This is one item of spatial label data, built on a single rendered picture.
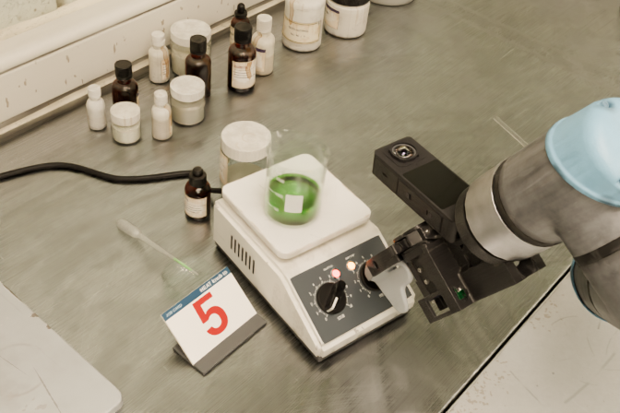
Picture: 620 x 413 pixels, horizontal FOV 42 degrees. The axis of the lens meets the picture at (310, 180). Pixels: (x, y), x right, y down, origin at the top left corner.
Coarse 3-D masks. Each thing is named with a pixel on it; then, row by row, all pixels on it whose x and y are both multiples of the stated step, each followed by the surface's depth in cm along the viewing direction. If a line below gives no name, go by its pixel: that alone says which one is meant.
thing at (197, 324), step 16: (224, 288) 83; (192, 304) 81; (208, 304) 82; (224, 304) 83; (240, 304) 84; (176, 320) 80; (192, 320) 80; (208, 320) 81; (224, 320) 82; (192, 336) 80; (208, 336) 81; (192, 352) 80
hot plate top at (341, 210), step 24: (240, 192) 86; (264, 192) 87; (336, 192) 88; (240, 216) 84; (264, 216) 84; (336, 216) 85; (360, 216) 85; (264, 240) 82; (288, 240) 82; (312, 240) 82
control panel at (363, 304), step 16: (368, 240) 86; (336, 256) 83; (352, 256) 84; (368, 256) 85; (304, 272) 81; (320, 272) 82; (352, 272) 84; (304, 288) 81; (352, 288) 83; (304, 304) 80; (352, 304) 82; (368, 304) 83; (384, 304) 84; (320, 320) 80; (336, 320) 81; (352, 320) 82; (320, 336) 80; (336, 336) 80
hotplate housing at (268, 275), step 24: (216, 216) 88; (216, 240) 90; (240, 240) 85; (336, 240) 85; (360, 240) 85; (384, 240) 87; (240, 264) 87; (264, 264) 82; (288, 264) 82; (312, 264) 82; (264, 288) 85; (288, 288) 81; (408, 288) 85; (288, 312) 82; (384, 312) 84; (312, 336) 80; (360, 336) 83
